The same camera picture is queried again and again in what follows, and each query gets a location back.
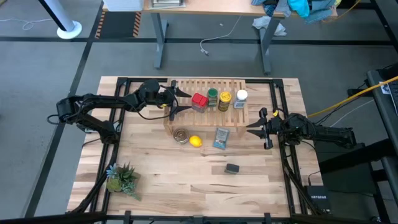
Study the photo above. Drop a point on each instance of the yellow lemon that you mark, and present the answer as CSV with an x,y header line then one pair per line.
x,y
196,141

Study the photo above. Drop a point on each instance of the blue snack packet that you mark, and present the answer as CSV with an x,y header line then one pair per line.
x,y
221,138

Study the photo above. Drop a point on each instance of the red-lidded paprika tin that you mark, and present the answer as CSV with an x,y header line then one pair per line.
x,y
199,102

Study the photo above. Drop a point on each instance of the black side desk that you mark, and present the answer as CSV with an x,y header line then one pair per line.
x,y
385,118

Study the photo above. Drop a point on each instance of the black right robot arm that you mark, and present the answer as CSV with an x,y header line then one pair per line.
x,y
326,133

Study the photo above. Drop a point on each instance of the pile of clothes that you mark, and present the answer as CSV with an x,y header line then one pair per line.
x,y
298,7

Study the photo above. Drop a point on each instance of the black Netgear router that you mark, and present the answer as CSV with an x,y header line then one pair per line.
x,y
318,199

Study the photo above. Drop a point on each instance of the stack of papers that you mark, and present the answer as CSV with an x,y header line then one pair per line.
x,y
168,3

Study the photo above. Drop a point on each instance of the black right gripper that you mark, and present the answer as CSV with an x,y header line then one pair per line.
x,y
280,128

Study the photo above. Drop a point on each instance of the yellow-lidded onion spice jar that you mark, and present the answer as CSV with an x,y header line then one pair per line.
x,y
224,99

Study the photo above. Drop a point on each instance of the black aluminium table frame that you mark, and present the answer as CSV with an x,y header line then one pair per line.
x,y
261,81

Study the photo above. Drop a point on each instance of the black hazard-striped floor mat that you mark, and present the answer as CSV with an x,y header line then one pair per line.
x,y
118,25

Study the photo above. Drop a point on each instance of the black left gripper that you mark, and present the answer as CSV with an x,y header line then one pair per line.
x,y
164,98

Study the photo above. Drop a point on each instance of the tuna can with pull tab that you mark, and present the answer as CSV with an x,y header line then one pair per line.
x,y
181,135

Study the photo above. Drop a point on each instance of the white-lidded bagel seasoning jar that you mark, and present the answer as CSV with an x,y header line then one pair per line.
x,y
241,97

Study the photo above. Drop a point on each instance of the wooden slatted shelf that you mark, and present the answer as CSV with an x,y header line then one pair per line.
x,y
211,119

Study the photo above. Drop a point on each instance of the green-lidded spice jar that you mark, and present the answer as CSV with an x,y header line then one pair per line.
x,y
212,95

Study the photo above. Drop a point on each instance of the white cloth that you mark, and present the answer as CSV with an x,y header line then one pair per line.
x,y
264,23

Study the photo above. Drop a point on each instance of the dark green pepper tin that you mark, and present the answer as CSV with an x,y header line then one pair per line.
x,y
232,168

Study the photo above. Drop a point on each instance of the white storage box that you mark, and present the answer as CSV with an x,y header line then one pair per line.
x,y
124,4

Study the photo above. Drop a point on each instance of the potted succulent plant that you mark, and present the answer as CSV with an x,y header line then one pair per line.
x,y
122,180

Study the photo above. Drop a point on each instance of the wooden desk with grey legs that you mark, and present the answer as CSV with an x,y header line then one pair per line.
x,y
217,7

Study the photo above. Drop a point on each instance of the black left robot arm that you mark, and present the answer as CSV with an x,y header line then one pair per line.
x,y
102,101

